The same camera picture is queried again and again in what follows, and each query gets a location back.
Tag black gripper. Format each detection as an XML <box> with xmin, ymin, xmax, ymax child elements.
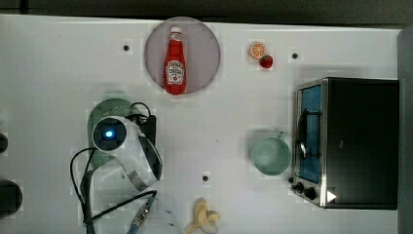
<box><xmin>141</xmin><ymin>115</ymin><xmax>157</xmax><ymax>143</ymax></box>

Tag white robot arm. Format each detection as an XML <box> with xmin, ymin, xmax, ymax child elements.
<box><xmin>73</xmin><ymin>114</ymin><xmax>183</xmax><ymax>234</ymax></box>

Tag red ketchup bottle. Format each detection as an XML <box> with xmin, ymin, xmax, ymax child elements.
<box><xmin>164</xmin><ymin>26</ymin><xmax>186</xmax><ymax>96</ymax></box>

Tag grey round plate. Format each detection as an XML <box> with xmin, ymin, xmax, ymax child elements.
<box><xmin>144</xmin><ymin>17</ymin><xmax>221</xmax><ymax>94</ymax></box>

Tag peeled banana toy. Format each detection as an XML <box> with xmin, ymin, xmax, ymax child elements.
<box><xmin>185</xmin><ymin>198</ymin><xmax>220</xmax><ymax>234</ymax></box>

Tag green mug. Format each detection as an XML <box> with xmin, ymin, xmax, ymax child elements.
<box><xmin>249</xmin><ymin>132</ymin><xmax>291</xmax><ymax>176</ymax></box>

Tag orange slice toy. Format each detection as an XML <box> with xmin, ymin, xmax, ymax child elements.
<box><xmin>249</xmin><ymin>42</ymin><xmax>266</xmax><ymax>59</ymax></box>

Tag red strawberry toy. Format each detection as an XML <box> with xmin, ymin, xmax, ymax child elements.
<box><xmin>259</xmin><ymin>55</ymin><xmax>274</xmax><ymax>69</ymax></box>

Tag black cylinder small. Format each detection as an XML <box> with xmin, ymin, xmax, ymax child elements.
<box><xmin>0</xmin><ymin>134</ymin><xmax>8</xmax><ymax>153</ymax></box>

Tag black cylinder large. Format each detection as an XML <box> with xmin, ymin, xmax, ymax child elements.
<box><xmin>0</xmin><ymin>179</ymin><xmax>22</xmax><ymax>218</ymax></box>

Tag black toaster oven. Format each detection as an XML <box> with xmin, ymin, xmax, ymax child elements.
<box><xmin>289</xmin><ymin>77</ymin><xmax>399</xmax><ymax>210</ymax></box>

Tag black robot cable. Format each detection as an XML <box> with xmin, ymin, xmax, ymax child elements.
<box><xmin>69</xmin><ymin>101</ymin><xmax>158</xmax><ymax>234</ymax></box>

